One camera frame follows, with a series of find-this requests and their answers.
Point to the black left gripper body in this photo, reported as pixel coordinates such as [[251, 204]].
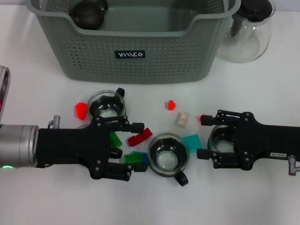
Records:
[[70, 147]]

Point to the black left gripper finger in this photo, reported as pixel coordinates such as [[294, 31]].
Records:
[[119, 171], [126, 126]]

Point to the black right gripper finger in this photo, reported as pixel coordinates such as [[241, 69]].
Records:
[[225, 118], [222, 159]]

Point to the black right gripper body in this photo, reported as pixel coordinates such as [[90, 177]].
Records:
[[262, 143]]

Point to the red trapezoid toy block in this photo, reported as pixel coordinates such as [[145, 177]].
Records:
[[80, 110]]

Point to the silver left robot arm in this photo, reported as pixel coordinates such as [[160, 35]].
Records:
[[18, 145]]

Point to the small red rounded block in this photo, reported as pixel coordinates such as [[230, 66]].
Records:
[[200, 119]]

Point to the small red stepped block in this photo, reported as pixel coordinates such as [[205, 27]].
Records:
[[171, 105]]

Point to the grey-green perforated storage bin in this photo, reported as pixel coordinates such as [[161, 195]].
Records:
[[140, 70]]

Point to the dark red long brick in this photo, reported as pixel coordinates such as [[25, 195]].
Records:
[[140, 137]]

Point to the green flat toy brick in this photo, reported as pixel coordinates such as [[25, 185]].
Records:
[[131, 158]]

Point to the green sloped toy brick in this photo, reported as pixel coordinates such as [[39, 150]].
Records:
[[116, 140]]

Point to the blue square toy plate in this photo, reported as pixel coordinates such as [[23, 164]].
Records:
[[144, 157]]

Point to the silver pipe fitting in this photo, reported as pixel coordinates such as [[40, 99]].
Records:
[[55, 120], [293, 165]]

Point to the teal square toy plate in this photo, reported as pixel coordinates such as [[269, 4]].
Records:
[[193, 141]]

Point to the white square toy brick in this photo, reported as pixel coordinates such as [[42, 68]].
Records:
[[182, 119]]

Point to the glass carafe with black lid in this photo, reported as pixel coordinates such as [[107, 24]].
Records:
[[246, 44]]

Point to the black round teapot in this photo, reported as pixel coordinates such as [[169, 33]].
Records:
[[86, 16]]

